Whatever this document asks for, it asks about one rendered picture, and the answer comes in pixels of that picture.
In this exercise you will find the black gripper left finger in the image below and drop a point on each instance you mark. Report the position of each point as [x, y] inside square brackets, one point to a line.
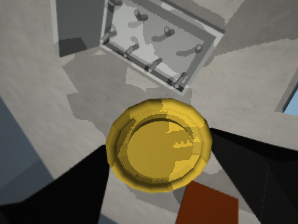
[76, 197]

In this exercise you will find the yellow plate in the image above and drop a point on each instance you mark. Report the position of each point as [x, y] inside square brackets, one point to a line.
[159, 145]

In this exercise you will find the light blue flat mat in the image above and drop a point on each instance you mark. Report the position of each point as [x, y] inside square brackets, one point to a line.
[291, 106]

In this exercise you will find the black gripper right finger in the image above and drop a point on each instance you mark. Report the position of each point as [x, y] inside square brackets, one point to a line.
[265, 174]

